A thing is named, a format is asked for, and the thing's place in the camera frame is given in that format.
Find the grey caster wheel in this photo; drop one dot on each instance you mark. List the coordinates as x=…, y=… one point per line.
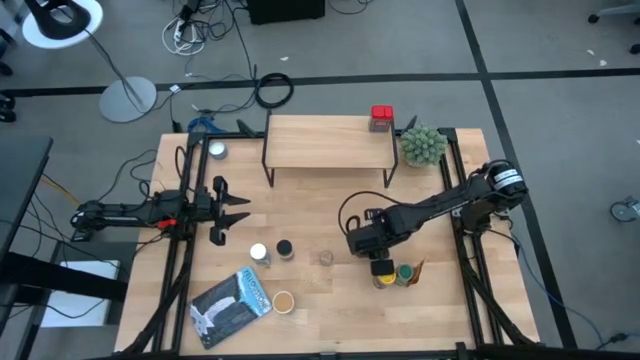
x=622, y=210

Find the wooden shelf black metal legs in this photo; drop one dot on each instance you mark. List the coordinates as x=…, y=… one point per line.
x=325, y=142

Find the small saffron jar cork stopper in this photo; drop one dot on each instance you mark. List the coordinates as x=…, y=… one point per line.
x=326, y=257

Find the small round grey bowl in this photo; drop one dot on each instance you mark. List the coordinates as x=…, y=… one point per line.
x=218, y=149

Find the green succulent in patterned pot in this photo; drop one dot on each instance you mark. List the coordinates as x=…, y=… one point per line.
x=423, y=145

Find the everything bagel seasoning jar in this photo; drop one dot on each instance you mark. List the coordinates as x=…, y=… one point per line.
x=259, y=252

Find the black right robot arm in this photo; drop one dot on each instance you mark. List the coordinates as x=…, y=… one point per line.
x=440, y=200

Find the office chair base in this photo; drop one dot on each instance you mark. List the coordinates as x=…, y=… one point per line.
x=635, y=48

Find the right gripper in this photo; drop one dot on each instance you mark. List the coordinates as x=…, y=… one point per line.
x=372, y=237

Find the black box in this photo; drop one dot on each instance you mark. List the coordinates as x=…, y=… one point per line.
x=285, y=11

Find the white floor lamp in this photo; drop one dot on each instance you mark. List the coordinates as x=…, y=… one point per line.
x=127, y=100

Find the furikake seasoning jar tan lid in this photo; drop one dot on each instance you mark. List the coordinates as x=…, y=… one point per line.
x=283, y=302

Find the black desk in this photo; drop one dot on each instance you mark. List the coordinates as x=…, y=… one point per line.
x=22, y=185

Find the black aluminium rig frame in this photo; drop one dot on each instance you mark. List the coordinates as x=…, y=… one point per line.
x=225, y=134

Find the red connector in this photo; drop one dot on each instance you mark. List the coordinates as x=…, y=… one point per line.
x=167, y=223

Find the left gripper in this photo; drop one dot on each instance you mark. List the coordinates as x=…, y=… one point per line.
x=205, y=210

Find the purple label shaker black lid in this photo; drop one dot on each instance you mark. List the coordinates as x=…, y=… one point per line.
x=285, y=248

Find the white box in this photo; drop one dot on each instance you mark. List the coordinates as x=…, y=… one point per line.
x=75, y=310

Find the spice jar green lid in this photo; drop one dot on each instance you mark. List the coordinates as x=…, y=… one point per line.
x=404, y=273

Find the dark spice jar yellow lid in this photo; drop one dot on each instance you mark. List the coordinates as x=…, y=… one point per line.
x=386, y=281

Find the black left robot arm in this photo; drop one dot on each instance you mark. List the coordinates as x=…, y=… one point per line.
x=120, y=212

